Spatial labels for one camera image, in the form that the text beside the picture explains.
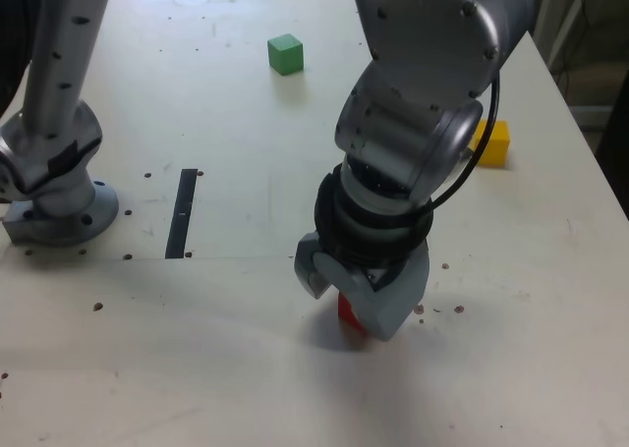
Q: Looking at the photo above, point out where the white metal frame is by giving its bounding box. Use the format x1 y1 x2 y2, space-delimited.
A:
534 0 599 71

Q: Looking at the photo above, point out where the black tape strip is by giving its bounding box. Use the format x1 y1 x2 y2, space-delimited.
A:
163 167 200 260

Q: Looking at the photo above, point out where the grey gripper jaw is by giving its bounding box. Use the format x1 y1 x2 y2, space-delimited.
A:
293 232 330 300
313 247 432 344

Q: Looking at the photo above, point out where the green cube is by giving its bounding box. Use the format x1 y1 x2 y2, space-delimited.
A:
266 32 305 77

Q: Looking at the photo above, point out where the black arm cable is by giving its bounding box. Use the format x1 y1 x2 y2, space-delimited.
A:
407 71 502 222

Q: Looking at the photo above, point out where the red cube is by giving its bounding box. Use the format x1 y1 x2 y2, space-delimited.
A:
337 292 370 338

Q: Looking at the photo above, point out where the yellow cube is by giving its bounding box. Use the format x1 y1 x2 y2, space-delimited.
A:
468 119 513 168

